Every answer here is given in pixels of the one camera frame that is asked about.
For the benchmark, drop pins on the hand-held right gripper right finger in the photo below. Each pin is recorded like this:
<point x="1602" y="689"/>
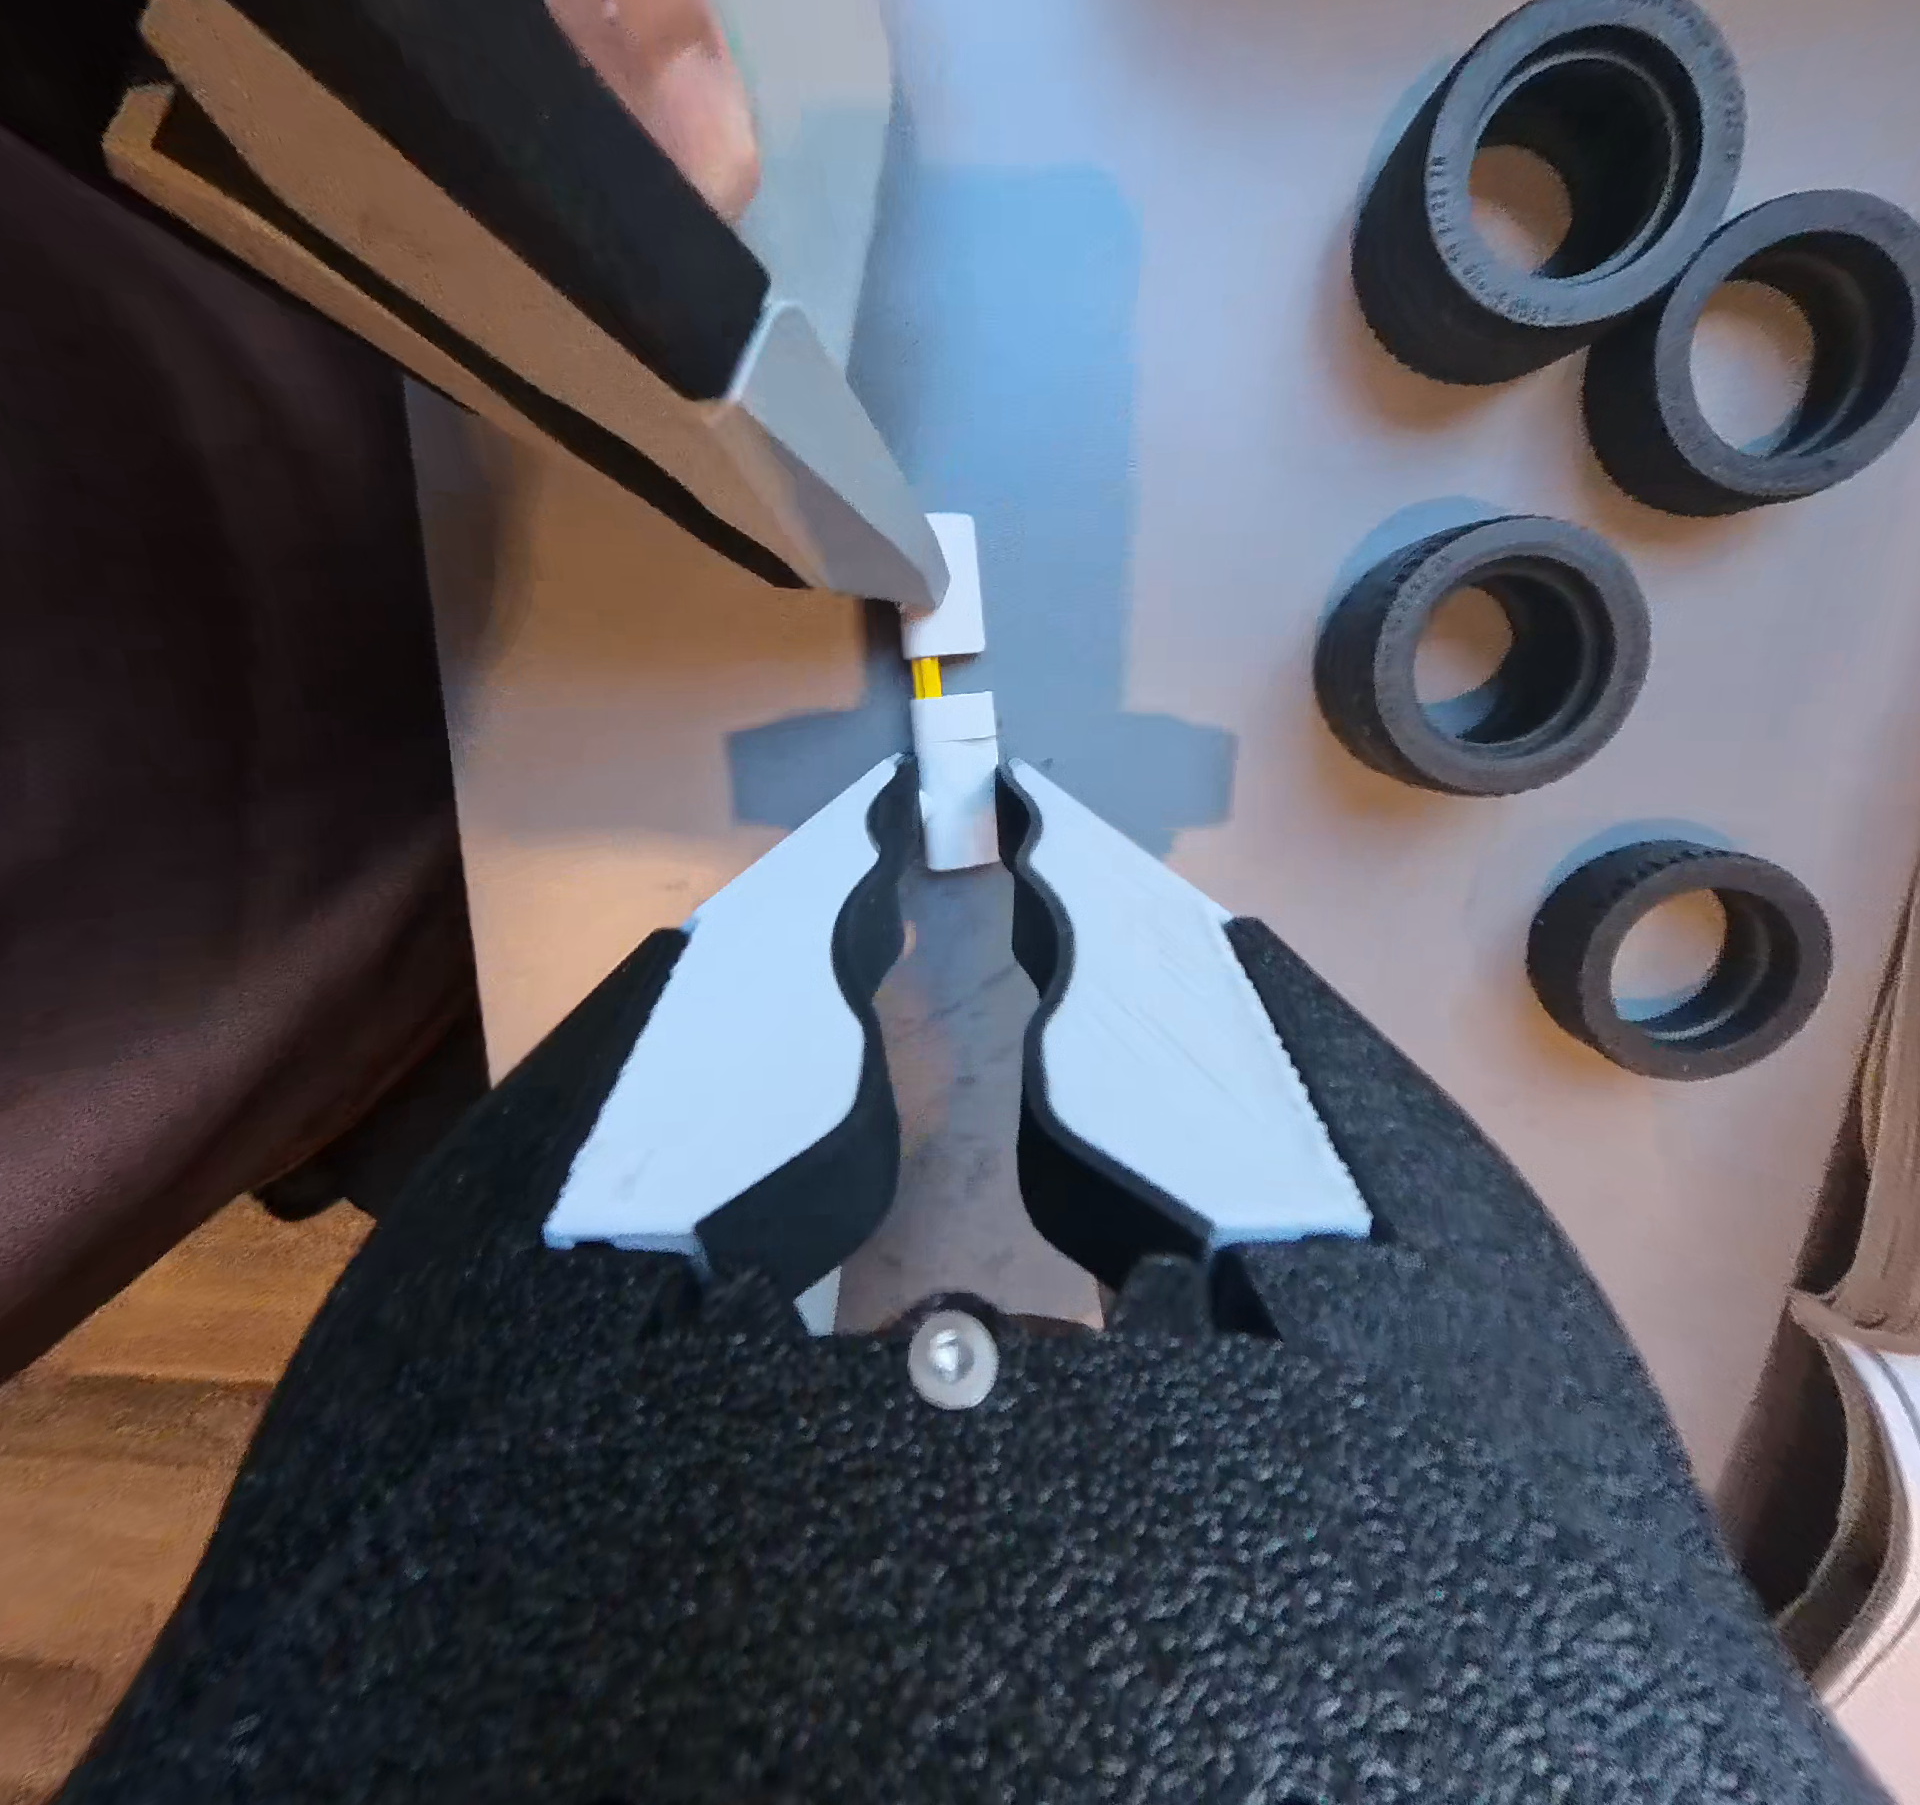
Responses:
<point x="1186" y="1069"/>

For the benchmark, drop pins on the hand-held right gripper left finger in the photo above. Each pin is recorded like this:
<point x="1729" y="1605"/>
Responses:
<point x="721" y="1087"/>

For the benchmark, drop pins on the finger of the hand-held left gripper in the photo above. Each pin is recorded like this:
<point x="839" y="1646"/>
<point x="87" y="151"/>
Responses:
<point x="300" y="275"/>
<point x="840" y="457"/>

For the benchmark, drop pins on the white brick connector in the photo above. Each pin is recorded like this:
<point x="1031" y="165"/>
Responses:
<point x="957" y="785"/>
<point x="955" y="591"/>

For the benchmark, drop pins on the yellow brick axle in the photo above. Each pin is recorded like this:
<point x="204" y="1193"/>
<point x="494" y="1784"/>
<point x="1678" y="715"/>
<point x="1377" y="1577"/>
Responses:
<point x="929" y="677"/>

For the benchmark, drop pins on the white instruction booklet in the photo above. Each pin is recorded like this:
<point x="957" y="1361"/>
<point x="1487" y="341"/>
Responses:
<point x="1846" y="1312"/>

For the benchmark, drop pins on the grey desk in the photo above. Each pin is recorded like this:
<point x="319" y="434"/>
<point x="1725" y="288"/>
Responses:
<point x="1501" y="1206"/>

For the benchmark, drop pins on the person's left hand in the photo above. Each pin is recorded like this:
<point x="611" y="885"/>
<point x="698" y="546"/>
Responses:
<point x="645" y="19"/>

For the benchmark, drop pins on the black toy tyre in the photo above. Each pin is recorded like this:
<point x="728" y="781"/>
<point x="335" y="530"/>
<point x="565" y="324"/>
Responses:
<point x="1566" y="981"/>
<point x="1356" y="696"/>
<point x="1410" y="291"/>
<point x="1636" y="440"/>

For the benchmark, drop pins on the person's brown shirt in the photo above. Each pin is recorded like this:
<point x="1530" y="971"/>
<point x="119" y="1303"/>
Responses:
<point x="196" y="785"/>

